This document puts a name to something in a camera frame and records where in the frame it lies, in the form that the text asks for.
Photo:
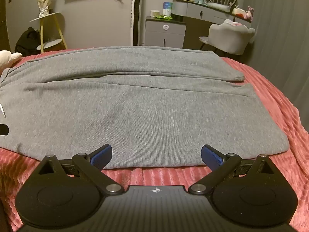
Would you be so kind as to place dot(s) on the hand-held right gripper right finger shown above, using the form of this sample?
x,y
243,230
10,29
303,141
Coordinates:
x,y
211,156

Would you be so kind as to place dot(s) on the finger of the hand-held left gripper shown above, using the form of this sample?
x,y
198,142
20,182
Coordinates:
x,y
3,130

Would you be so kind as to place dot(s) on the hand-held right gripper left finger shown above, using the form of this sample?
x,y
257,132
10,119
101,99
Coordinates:
x,y
102,156

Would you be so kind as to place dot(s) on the grey pants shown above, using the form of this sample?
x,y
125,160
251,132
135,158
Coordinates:
x,y
135,106

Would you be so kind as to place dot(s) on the cream plush toy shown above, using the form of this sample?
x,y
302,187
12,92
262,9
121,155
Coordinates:
x,y
7,58

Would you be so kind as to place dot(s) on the pink ribbed blanket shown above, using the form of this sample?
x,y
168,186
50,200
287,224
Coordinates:
x,y
272,106

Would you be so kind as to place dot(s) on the black bag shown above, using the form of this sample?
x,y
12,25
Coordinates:
x,y
26,40

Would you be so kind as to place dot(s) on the grey shell chair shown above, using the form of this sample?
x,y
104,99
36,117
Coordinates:
x,y
229,37

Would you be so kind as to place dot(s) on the yellow side table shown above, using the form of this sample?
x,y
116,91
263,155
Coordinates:
x,y
48,17

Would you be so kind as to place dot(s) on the grey drawer cabinet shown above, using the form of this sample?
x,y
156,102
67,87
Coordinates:
x,y
165,32

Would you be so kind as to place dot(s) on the pink and white cloth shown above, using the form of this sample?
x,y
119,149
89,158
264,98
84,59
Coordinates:
x,y
231,23

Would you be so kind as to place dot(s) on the cream flower bouquet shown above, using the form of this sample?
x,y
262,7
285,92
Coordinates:
x,y
44,0

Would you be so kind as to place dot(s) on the grey vanity desk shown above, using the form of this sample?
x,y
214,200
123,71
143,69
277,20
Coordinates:
x,y
207,12

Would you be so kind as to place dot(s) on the grey curtain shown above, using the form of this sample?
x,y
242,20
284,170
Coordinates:
x,y
282,29

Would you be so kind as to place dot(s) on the green leafy decoration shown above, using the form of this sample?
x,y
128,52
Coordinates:
x,y
164,17

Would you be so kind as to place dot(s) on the white tissue box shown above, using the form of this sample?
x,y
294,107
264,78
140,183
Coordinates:
x,y
238,11

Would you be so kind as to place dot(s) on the pink plush toy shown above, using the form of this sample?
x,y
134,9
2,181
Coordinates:
x,y
249,13

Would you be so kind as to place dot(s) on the blue and white box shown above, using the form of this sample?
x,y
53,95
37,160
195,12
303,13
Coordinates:
x,y
168,8

